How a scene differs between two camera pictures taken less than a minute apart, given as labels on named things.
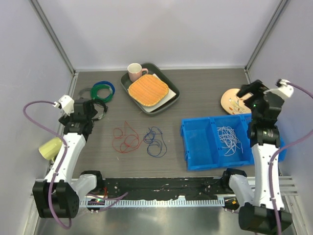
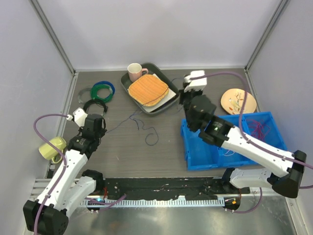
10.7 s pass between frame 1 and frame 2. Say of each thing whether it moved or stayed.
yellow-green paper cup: stayed
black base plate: stayed
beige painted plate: stayed
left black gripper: moved
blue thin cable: moved
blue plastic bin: stayed
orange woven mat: stayed
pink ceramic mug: stayed
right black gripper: moved
